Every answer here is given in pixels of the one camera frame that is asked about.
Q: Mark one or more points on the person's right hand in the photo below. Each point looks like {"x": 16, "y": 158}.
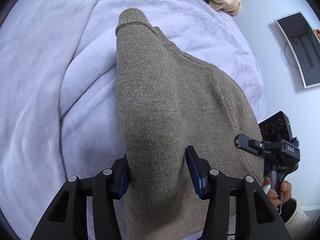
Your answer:
{"x": 285, "y": 192}

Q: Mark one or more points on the white curved monitor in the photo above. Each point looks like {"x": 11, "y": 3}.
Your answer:
{"x": 303, "y": 52}

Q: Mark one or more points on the person's right forearm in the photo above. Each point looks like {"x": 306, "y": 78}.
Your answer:
{"x": 300, "y": 222}

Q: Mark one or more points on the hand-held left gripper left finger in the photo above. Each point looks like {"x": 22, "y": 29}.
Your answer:
{"x": 124, "y": 180}

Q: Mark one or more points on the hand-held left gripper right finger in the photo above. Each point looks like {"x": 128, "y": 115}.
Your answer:
{"x": 193, "y": 170}

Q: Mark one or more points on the olive brown knit sweater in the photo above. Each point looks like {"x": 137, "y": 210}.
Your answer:
{"x": 170, "y": 105}

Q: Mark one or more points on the lavender plush blanket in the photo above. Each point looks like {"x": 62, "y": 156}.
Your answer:
{"x": 50, "y": 80}

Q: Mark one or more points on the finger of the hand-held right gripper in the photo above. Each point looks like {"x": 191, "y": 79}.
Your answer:
{"x": 250, "y": 145}

